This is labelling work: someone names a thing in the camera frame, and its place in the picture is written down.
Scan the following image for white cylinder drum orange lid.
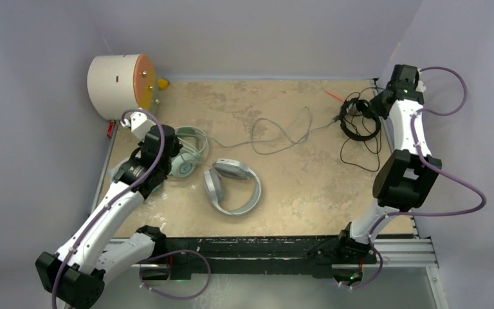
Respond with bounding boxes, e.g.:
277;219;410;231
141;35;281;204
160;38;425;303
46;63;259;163
87;54;158;120

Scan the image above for yellow small object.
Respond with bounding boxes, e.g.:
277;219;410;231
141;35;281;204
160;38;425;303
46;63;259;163
157;78;170;90

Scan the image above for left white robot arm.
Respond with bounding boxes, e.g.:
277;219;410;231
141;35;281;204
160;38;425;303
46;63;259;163
35;125;182;308

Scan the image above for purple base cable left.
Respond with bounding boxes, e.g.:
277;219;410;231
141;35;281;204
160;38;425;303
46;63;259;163
139;250;211;301

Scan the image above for orange pencil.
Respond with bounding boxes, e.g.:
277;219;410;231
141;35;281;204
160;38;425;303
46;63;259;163
325;89;345;102

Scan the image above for white grey headphones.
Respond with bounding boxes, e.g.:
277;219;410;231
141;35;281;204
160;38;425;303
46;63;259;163
203;158;262;216

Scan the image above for mint green headphones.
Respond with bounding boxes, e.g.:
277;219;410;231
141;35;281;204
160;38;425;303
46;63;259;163
110;125;210;185

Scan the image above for red clamp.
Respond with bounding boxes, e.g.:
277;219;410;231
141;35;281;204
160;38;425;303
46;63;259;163
106;121;115;139

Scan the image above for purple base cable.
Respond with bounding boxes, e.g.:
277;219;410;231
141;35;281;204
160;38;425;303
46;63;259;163
338;247;384;290
139;250;211;301

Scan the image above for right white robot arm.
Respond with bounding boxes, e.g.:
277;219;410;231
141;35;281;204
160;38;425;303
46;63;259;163
335;64;442;262

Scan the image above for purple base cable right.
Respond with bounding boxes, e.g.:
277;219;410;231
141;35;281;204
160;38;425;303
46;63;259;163
338;247;384;290

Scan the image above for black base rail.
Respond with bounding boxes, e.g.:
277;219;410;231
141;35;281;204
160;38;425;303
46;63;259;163
139;225;377;280

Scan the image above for black headphones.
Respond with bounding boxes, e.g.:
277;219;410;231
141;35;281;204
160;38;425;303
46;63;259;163
334;87;383;173

